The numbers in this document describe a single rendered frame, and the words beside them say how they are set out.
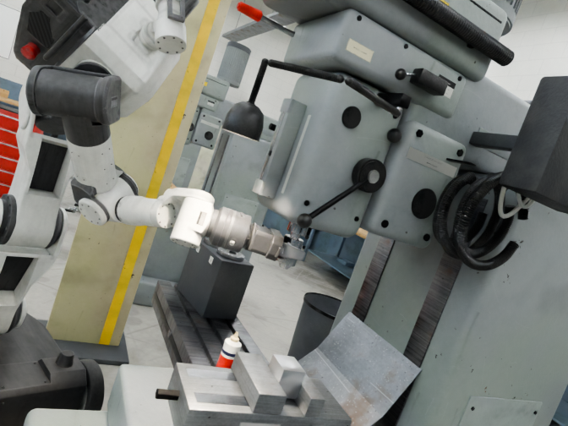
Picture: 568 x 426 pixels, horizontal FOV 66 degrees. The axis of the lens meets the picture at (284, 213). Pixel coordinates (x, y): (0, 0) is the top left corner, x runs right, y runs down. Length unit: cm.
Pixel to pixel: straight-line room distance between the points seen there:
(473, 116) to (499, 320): 48
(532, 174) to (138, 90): 80
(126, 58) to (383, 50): 54
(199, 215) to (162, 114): 170
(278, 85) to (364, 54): 988
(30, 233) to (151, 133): 135
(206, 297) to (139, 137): 144
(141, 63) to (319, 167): 46
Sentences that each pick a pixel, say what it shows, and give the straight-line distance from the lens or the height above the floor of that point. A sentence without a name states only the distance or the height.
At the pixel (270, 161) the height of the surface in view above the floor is 141.
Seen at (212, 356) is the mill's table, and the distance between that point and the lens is 117.
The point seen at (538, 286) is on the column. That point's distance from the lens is 122.
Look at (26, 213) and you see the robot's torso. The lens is 138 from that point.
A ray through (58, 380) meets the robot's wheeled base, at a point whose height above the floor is 59.
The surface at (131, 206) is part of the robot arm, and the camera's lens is 107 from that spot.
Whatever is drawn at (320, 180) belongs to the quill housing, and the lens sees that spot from 88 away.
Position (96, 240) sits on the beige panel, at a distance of 270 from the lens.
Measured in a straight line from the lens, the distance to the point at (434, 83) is 95.
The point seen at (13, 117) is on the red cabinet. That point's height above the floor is 95.
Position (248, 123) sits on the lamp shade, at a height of 146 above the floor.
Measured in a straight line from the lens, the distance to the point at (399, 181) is 96.
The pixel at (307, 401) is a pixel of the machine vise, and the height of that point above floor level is 100.
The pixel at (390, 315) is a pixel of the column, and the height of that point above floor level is 113.
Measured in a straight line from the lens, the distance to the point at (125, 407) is 107.
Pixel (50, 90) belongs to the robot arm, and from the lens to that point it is 96.
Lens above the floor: 141
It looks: 6 degrees down
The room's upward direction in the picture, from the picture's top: 20 degrees clockwise
